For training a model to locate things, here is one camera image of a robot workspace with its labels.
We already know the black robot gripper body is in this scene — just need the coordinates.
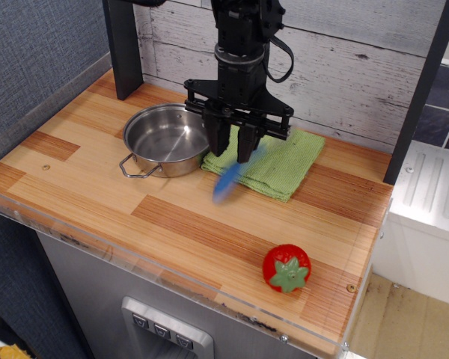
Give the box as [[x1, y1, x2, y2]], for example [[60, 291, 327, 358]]
[[184, 55, 293, 140]]

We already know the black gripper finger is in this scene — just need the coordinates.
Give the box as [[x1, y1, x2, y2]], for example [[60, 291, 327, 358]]
[[237, 125, 265, 163], [203, 111, 230, 157]]

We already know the stainless steel pot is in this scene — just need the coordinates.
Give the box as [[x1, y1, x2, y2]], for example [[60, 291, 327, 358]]
[[120, 103, 210, 179]]

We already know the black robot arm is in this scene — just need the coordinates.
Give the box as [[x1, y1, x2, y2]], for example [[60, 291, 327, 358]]
[[184, 1, 294, 164]]

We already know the green folded cloth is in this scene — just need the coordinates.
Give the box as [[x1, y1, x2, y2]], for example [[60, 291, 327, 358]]
[[201, 126, 326, 202]]

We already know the red toy strawberry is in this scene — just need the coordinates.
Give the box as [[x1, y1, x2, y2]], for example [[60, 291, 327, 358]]
[[262, 244, 311, 293]]

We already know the clear acrylic table guard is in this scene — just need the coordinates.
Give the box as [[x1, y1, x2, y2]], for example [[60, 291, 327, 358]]
[[0, 195, 348, 358]]

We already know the silver toy fridge cabinet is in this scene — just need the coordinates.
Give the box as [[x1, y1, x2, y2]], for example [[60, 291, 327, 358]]
[[38, 234, 310, 358]]

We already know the white toy sink unit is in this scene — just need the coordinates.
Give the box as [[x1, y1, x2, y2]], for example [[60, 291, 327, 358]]
[[372, 141, 449, 303]]

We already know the yellow object at corner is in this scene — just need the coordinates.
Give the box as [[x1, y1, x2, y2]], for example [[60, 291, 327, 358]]
[[0, 345, 31, 359]]

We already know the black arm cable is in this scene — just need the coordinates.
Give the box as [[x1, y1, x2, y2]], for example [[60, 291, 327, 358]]
[[262, 35, 295, 85]]

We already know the dark left frame post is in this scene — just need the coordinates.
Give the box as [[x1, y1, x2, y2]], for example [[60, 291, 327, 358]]
[[103, 0, 143, 100]]

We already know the dark frame post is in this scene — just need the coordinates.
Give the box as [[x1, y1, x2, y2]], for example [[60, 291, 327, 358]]
[[383, 0, 449, 185], [103, 0, 143, 100]]

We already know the dark right frame post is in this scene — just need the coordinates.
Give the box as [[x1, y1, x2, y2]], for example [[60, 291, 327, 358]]
[[383, 0, 449, 185]]

